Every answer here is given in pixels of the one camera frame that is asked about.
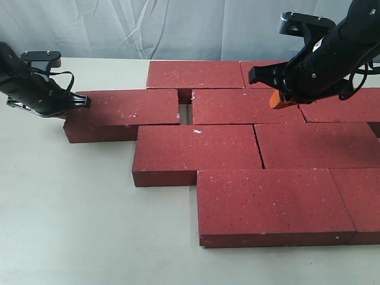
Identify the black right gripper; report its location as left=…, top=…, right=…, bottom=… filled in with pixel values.
left=248, top=17, right=379, bottom=110

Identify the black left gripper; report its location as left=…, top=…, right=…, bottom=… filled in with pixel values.
left=1, top=42, right=91, bottom=119

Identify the red brick with silver chip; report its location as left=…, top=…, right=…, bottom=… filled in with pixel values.
left=64, top=89, right=180, bottom=143

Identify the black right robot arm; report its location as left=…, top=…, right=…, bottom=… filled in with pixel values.
left=248, top=1, right=379, bottom=109

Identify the red brick under leaning one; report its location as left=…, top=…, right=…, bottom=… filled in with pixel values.
left=254, top=122, right=379, bottom=169

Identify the pale blue backdrop cloth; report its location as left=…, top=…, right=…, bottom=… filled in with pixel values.
left=1, top=0, right=350, bottom=61

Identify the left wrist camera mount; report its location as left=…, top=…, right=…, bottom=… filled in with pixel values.
left=20, top=50, right=62, bottom=78

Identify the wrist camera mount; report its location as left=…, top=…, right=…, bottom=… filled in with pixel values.
left=20, top=50, right=62, bottom=78
left=278, top=11, right=336, bottom=47

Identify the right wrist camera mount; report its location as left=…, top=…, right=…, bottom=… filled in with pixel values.
left=278, top=11, right=336, bottom=47

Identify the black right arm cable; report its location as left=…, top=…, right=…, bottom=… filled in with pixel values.
left=338, top=50, right=380, bottom=102

